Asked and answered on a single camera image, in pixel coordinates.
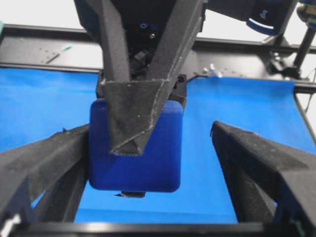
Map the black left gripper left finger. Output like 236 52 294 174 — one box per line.
0 124 89 237

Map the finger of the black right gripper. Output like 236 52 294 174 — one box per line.
115 191 146 198

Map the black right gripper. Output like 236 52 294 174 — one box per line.
75 0 205 155

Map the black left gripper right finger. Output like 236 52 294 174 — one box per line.
209 121 316 237

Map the blue block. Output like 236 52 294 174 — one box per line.
88 99 183 193

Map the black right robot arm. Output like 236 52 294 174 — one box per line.
75 0 296 196

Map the blue table mat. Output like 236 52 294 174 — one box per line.
0 68 316 224

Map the black camera stand pole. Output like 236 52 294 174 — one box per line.
269 0 316 77

